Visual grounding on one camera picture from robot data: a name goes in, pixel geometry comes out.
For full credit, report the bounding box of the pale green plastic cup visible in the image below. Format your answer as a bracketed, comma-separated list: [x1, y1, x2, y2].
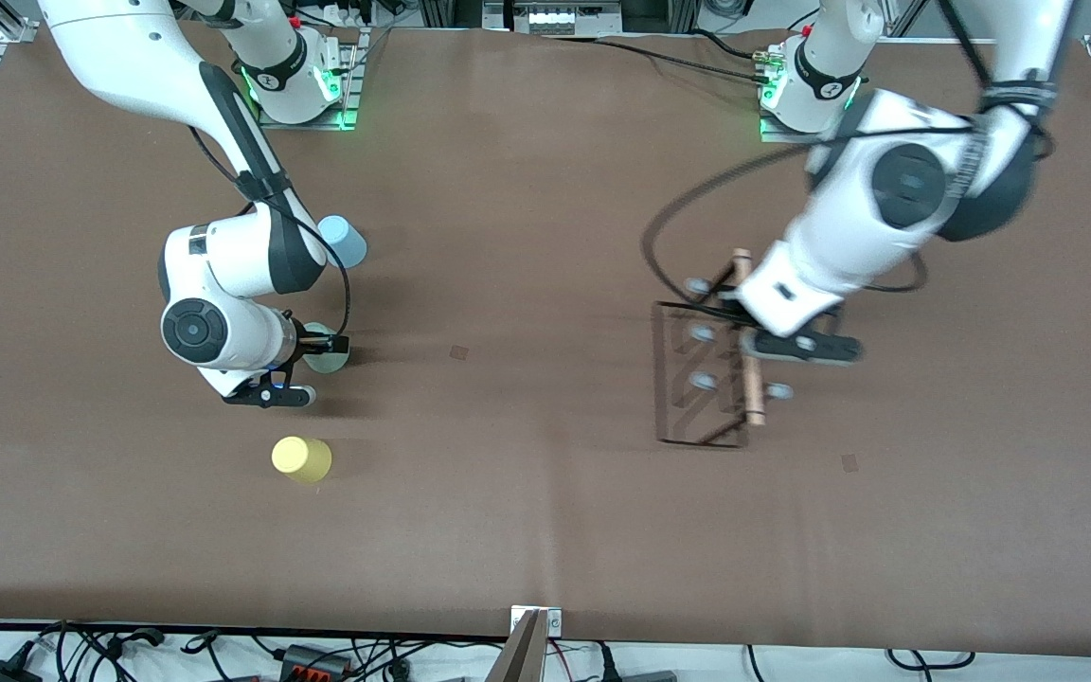
[304, 322, 350, 373]

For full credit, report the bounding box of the black wire cup holder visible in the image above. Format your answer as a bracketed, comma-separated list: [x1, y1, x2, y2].
[650, 248, 796, 449]

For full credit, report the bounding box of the yellow plastic cup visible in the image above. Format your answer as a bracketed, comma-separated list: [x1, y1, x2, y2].
[271, 436, 332, 485]

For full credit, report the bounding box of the light blue plastic cup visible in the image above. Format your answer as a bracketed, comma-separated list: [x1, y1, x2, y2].
[318, 215, 367, 269]

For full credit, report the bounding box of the brown table mat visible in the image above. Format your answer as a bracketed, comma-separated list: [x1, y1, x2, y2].
[0, 19, 1091, 660]

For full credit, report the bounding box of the black orange connector box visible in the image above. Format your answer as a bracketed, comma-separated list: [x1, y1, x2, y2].
[280, 644, 353, 679]

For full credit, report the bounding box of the white power strip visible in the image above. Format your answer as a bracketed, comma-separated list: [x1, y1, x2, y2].
[510, 0, 624, 35]

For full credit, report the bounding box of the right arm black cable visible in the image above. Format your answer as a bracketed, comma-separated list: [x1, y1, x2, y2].
[188, 123, 353, 344]

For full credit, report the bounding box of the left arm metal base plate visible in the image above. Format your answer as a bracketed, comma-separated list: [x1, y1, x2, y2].
[760, 43, 860, 146]

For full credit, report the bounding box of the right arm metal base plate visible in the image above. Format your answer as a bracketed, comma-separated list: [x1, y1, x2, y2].
[257, 28, 372, 132]

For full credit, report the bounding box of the black base power cable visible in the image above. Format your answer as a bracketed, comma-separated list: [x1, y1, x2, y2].
[593, 33, 781, 88]

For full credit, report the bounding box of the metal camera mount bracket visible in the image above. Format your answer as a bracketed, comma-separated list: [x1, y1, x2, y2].
[510, 606, 563, 637]

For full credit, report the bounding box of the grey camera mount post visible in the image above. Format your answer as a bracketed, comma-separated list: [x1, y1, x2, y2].
[486, 609, 547, 682]

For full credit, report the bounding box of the black cable loop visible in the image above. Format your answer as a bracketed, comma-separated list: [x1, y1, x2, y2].
[886, 649, 978, 673]

